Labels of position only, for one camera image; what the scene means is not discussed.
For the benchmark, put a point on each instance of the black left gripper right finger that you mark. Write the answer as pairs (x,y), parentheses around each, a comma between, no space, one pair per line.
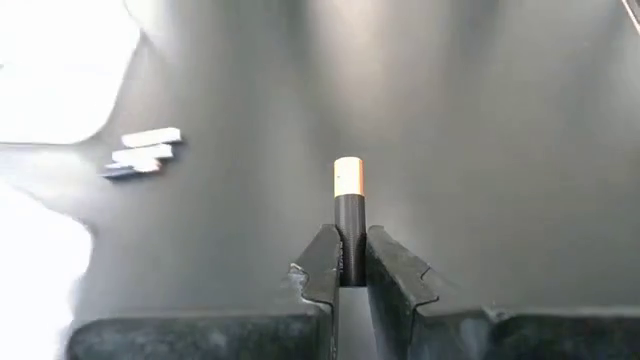
(500,340)

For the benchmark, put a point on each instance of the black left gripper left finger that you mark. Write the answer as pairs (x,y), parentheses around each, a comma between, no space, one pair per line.
(200,340)

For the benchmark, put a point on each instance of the silver Kirkland AAA battery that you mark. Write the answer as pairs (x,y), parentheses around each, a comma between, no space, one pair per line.
(150,137)
(142,154)
(130,170)

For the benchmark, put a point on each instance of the black copper Duracell battery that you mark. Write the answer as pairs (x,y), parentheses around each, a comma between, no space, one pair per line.
(350,225)

